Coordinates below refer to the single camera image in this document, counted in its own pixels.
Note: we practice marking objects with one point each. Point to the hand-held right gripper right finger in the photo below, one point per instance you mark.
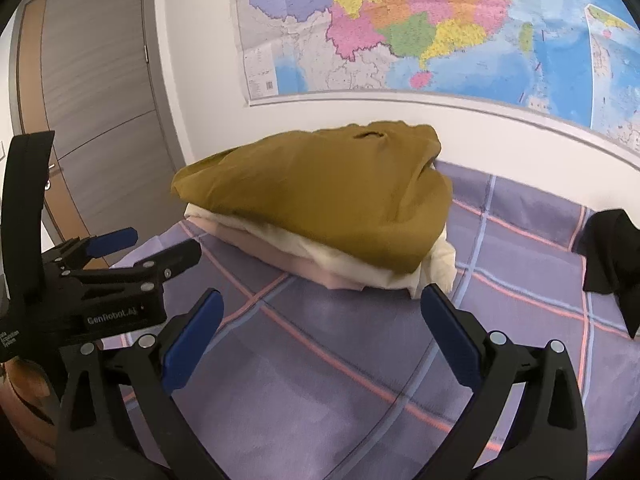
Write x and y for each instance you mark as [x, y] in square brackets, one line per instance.
[450, 335]

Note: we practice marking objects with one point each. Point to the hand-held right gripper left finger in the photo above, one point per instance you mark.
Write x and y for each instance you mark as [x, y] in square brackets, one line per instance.
[195, 340]

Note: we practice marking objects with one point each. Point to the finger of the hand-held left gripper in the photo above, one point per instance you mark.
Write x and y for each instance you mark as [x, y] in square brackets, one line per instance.
[160, 260]
[112, 241]

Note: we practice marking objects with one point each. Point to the olive brown garment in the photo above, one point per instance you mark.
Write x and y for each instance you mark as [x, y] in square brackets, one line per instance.
[310, 195]

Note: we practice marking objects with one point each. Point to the person's left hand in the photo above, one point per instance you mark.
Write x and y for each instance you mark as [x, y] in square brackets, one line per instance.
[30, 390]

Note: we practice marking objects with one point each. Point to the cream garment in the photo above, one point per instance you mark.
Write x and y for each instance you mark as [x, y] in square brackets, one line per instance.
[440, 260]

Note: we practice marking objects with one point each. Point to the purple plaid bed sheet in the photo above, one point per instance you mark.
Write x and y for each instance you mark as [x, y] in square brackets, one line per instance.
[325, 360]

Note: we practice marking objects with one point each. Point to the pink garment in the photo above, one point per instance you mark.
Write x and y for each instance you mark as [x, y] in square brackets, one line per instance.
[300, 267]

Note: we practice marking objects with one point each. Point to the grey door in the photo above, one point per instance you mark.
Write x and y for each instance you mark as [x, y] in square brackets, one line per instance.
[100, 85]

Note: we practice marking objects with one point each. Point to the black garment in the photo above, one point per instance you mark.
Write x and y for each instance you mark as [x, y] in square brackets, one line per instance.
[607, 250]

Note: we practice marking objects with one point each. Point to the colourful wall map poster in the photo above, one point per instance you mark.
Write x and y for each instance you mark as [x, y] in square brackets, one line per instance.
[400, 25]

